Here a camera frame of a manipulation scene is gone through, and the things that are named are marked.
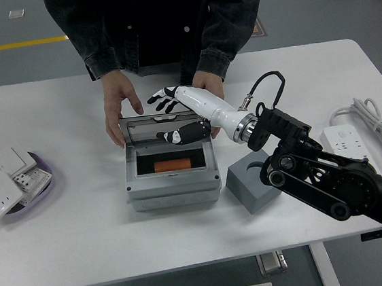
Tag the grey table centre bracket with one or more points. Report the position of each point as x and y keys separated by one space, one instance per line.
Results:
x=272 y=263

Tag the grey box with clear lid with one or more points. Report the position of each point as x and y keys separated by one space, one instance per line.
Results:
x=172 y=189

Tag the person's left forearm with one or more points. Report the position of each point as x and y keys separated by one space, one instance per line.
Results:
x=222 y=51

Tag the person's right forearm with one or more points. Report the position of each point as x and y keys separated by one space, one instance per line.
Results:
x=100 y=60

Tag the orange cylinder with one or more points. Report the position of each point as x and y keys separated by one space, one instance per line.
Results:
x=173 y=165

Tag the white dotted socket insert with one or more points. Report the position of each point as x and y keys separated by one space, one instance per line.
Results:
x=39 y=181

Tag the person's left hand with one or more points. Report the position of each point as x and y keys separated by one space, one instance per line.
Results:
x=210 y=83

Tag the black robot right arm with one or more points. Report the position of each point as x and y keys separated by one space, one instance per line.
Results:
x=352 y=180

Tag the white table leg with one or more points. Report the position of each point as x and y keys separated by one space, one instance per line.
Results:
x=326 y=272

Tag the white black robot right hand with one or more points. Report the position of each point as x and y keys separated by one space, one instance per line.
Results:
x=204 y=102

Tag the grey cube with round recess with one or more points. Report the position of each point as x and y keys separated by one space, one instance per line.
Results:
x=246 y=185

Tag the person's right hand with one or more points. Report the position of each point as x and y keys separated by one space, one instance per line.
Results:
x=117 y=89

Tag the metal floor outlet plate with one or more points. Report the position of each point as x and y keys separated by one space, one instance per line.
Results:
x=16 y=13

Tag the small white socket module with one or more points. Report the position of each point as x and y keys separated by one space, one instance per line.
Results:
x=23 y=181

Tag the white power strip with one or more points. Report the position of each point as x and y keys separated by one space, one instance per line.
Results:
x=344 y=138

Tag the person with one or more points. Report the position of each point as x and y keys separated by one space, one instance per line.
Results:
x=151 y=24

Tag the purple tray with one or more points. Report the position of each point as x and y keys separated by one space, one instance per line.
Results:
x=30 y=209

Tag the black table control panel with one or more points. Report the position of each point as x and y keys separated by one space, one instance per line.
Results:
x=372 y=236

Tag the white wall switch plate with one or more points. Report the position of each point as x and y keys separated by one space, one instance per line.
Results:
x=13 y=160

